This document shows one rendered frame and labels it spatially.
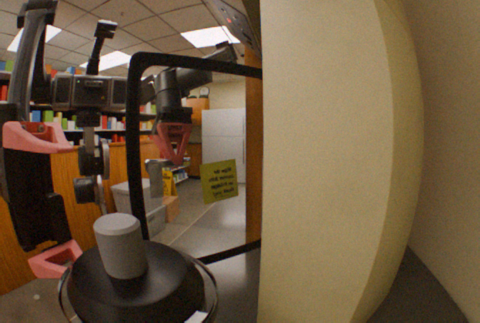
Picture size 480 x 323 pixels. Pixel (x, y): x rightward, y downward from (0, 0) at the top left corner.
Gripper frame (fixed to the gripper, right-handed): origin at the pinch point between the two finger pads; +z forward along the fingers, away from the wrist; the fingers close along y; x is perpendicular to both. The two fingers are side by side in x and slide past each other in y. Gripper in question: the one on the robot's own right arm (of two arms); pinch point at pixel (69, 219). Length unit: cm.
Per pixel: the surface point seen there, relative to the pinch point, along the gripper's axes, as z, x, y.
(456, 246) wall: 55, 24, -18
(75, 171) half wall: -183, 118, -31
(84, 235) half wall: -182, 116, -100
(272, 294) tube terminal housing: 13.5, 9.3, -9.8
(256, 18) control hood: 10.3, 18.7, 21.5
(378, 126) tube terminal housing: 21.5, 9.1, 6.6
